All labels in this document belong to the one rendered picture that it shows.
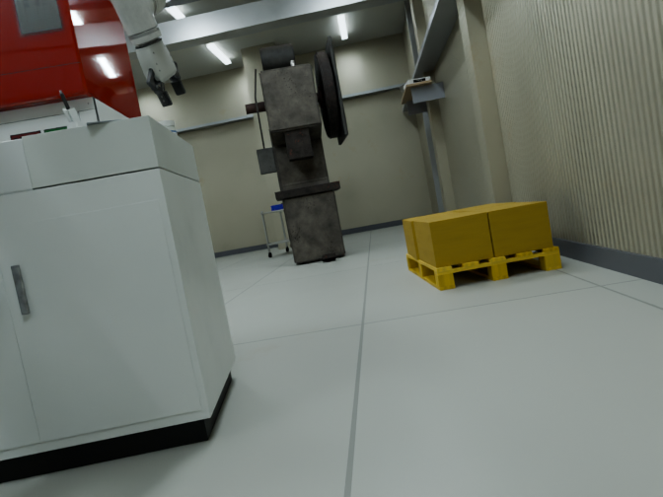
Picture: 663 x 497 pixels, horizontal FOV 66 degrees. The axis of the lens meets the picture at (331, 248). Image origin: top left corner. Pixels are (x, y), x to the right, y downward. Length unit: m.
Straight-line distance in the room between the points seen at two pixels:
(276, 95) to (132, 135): 5.16
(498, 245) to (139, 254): 2.35
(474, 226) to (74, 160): 2.38
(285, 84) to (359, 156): 5.34
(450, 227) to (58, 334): 2.33
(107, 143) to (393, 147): 10.42
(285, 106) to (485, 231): 3.89
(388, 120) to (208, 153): 4.16
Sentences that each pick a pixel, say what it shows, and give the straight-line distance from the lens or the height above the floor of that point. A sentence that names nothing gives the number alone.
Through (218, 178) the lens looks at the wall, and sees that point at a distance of 12.24.
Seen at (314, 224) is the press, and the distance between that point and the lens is 6.45.
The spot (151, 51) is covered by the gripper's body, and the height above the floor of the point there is 1.11.
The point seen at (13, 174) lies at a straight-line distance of 1.68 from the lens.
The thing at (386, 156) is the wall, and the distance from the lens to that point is 11.74.
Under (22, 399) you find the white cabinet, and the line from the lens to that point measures 1.75.
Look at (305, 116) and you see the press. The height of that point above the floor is 1.81.
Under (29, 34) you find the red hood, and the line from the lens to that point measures 2.39.
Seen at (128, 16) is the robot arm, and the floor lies 1.19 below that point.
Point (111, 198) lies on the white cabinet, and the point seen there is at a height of 0.75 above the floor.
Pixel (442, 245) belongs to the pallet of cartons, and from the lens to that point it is 3.26.
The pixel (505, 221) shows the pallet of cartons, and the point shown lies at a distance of 3.36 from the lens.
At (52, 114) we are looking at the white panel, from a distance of 2.35.
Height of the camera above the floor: 0.61
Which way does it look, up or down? 4 degrees down
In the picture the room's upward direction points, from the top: 10 degrees counter-clockwise
